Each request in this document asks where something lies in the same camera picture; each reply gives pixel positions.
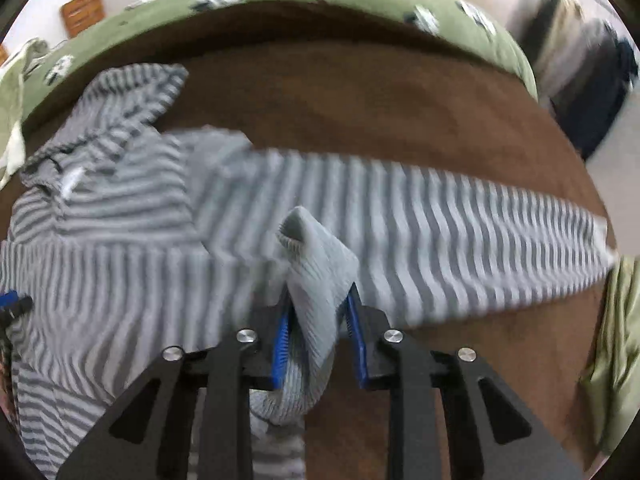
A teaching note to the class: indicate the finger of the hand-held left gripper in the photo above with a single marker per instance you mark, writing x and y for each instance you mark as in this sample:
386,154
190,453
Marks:
11,302

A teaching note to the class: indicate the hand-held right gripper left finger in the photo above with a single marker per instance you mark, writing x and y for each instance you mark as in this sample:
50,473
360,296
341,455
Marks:
281,347

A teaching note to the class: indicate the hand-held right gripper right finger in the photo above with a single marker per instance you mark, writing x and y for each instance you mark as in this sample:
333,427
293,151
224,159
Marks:
356,345

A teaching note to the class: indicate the grey striped hoodie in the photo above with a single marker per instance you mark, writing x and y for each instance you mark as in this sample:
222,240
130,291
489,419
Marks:
150,260

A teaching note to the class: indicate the pale green cloth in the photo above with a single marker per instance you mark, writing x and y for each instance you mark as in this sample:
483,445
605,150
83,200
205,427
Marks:
12,95

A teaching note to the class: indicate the brown blanket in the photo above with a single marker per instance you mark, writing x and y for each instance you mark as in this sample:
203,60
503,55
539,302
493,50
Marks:
375,105

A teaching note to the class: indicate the olive cloth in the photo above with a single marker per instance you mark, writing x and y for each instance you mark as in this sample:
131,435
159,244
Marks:
616,360

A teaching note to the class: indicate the orange cardboard box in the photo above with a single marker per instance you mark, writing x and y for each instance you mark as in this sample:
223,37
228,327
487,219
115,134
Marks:
84,11

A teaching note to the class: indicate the dark navy hanging garment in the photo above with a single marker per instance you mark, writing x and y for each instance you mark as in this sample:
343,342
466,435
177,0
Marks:
602,105

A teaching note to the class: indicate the beige hanging garment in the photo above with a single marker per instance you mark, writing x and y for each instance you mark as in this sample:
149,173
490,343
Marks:
560,40

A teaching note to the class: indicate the light grey hanging garment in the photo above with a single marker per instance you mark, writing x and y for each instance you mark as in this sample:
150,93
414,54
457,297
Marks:
532,15

